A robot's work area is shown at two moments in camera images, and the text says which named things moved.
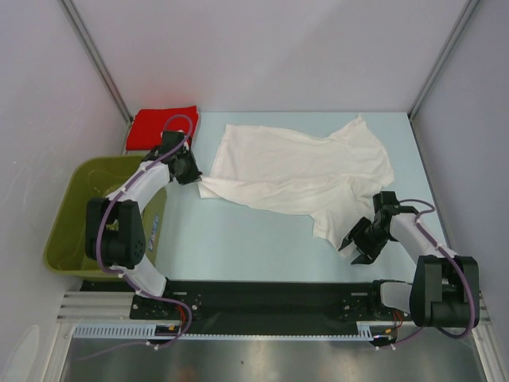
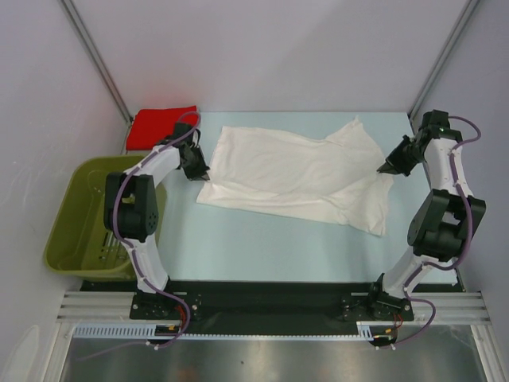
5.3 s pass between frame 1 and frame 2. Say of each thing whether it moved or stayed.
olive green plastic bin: stayed
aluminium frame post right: stayed
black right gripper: moved
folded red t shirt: stayed
